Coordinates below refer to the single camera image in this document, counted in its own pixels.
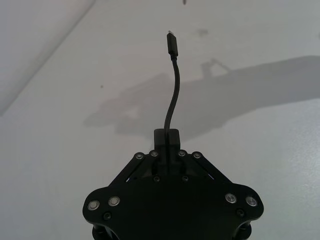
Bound black cable with plug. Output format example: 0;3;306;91
163;29;181;131

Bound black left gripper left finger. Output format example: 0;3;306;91
107;128;168;187

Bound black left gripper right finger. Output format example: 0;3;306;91
166;128;227;187

